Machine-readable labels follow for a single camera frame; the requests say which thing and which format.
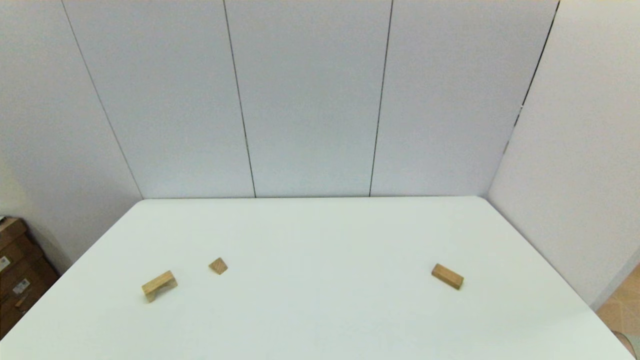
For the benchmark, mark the arched wooden building block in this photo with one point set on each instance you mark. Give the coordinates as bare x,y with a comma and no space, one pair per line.
159,283

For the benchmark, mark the small brown cardboard box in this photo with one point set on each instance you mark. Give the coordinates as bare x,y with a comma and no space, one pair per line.
11,231

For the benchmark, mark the triangular wooden building block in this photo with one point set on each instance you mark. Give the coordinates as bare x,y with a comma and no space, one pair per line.
218,265

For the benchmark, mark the rectangular wooden building block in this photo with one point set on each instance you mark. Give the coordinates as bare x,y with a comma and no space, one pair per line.
447,276

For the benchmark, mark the large labelled brown cardboard box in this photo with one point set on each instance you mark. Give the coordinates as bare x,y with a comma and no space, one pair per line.
25,290

